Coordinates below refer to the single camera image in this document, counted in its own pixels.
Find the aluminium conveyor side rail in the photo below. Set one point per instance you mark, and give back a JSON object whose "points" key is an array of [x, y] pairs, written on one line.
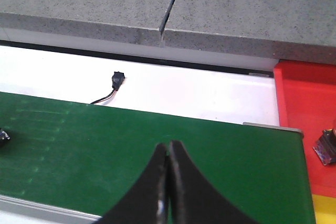
{"points": [[13, 209]]}

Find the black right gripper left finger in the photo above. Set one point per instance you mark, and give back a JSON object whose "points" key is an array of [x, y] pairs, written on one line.
{"points": [[146, 201]]}

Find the red push button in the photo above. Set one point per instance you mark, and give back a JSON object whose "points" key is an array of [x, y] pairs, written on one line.
{"points": [[4, 138]]}

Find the grey stone slab left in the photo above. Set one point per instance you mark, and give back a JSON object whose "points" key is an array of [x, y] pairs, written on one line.
{"points": [[128, 21]]}

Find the grey stone slab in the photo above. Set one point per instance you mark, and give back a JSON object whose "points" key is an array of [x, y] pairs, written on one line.
{"points": [[128, 21], [281, 29]]}

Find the black connector with wires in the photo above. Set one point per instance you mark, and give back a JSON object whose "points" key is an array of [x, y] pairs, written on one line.
{"points": [[117, 80]]}

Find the yellow mushroom push button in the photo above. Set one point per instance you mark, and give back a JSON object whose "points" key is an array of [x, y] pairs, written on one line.
{"points": [[324, 147]]}

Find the grey stone slab right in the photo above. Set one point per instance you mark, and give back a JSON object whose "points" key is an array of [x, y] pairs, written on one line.
{"points": [[281, 29]]}

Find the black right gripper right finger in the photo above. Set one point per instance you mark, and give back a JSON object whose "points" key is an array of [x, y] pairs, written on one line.
{"points": [[193, 198]]}

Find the yellow plastic tray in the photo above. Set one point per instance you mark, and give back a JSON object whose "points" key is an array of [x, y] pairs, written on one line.
{"points": [[324, 208]]}

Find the green conveyor belt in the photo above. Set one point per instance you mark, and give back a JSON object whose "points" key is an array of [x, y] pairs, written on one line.
{"points": [[85, 157]]}

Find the red plastic tray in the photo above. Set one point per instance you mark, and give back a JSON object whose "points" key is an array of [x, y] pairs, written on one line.
{"points": [[306, 100]]}

